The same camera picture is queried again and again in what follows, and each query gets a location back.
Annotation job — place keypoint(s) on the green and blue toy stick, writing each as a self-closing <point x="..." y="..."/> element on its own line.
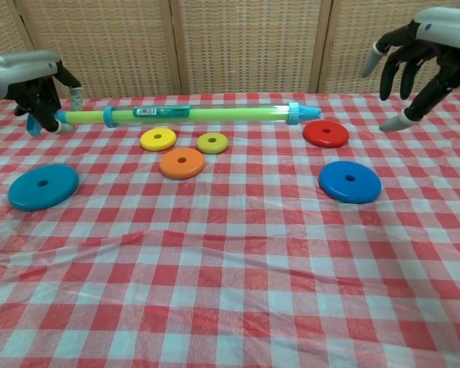
<point x="222" y="114"/>

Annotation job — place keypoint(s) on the woven bamboo screen panel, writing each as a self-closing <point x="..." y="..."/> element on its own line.
<point x="0" y="27"/>
<point x="360" y="23"/>
<point x="249" y="46"/>
<point x="111" y="46"/>

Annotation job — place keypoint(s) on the red white checkered tablecloth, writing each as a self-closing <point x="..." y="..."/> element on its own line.
<point x="230" y="276"/>

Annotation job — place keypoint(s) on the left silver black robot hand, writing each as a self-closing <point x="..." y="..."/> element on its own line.
<point x="19" y="73"/>

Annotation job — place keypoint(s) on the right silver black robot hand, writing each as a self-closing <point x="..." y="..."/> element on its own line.
<point x="452" y="30"/>

